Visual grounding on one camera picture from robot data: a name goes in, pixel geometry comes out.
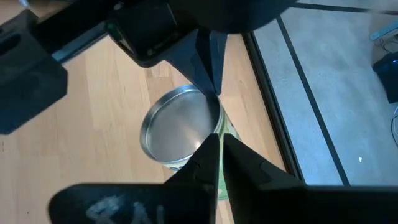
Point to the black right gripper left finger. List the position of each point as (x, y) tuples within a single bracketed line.
[(140, 202)]

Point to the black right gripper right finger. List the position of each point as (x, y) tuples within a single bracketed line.
[(280, 205)]

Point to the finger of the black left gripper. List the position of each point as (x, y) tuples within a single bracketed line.
[(217, 56), (31, 81)]

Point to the green pears tin can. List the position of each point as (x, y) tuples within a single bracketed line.
[(177, 124)]

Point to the black computer tower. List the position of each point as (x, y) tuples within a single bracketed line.
[(388, 77)]

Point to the pale flat panel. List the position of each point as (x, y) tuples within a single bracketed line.
[(384, 31)]

